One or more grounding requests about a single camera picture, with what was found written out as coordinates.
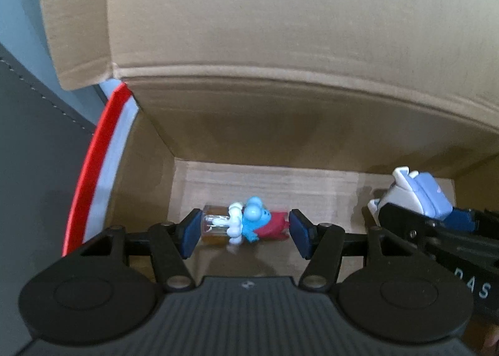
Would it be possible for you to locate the grey leather seat cushion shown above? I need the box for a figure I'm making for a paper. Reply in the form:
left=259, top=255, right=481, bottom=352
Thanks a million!
left=0, top=44, right=96, bottom=356

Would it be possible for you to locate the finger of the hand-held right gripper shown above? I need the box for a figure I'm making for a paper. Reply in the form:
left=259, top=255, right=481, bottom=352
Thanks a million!
left=378, top=203, right=449, bottom=259
left=446, top=208, right=499, bottom=240

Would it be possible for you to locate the light blue white toy box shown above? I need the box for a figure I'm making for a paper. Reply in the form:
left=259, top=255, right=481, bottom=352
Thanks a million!
left=367, top=167, right=455, bottom=224

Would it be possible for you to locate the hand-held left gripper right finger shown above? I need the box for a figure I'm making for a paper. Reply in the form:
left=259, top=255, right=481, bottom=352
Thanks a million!
left=288, top=208, right=414, bottom=292

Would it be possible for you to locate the brown cardboard box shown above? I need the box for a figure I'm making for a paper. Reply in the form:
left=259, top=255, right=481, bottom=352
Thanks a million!
left=37, top=0, right=499, bottom=282

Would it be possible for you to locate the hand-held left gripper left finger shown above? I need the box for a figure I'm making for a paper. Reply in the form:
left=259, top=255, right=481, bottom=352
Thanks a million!
left=80, top=208, right=203, bottom=291

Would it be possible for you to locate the blue cartoon figurine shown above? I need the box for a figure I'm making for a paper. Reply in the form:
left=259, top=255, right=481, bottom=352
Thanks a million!
left=202, top=196, right=291, bottom=245

